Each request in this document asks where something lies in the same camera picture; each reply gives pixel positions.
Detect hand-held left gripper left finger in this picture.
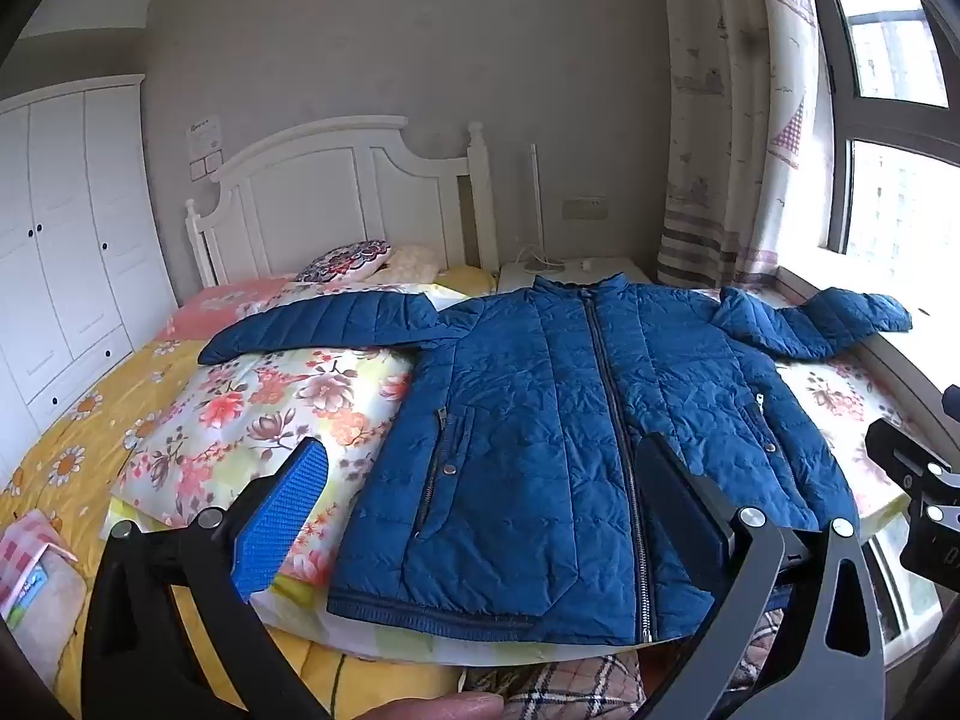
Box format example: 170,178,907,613
79,435,332,720

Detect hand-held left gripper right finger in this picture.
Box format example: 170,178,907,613
634,431,890,720

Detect blue quilted jacket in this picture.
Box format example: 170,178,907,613
199,274,914,647

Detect person's left hand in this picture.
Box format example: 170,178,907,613
375,692,505,720

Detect floral blanket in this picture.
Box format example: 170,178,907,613
111,281,938,672

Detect plaid clothing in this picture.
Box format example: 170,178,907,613
457,600,788,720

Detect pink pillow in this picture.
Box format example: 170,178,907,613
161,276,301,342

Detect yellow flower bed sheet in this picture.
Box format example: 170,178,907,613
0,266,496,720

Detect dark framed window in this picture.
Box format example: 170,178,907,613
802,0,960,278

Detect mandala patterned pillow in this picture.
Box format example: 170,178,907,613
296,240,395,284

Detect pink checked cloth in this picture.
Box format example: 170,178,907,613
0,508,80,620

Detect cream pillow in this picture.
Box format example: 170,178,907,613
382,244,443,286

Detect white nightstand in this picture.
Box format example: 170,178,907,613
496,256,653,293

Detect white bed headboard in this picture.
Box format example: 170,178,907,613
184,116,500,290

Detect white wardrobe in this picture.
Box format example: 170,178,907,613
0,75,179,492

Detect sailboat print curtain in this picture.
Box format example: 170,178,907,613
656,0,837,292

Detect paper wall notice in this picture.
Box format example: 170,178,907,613
186,115,224,181

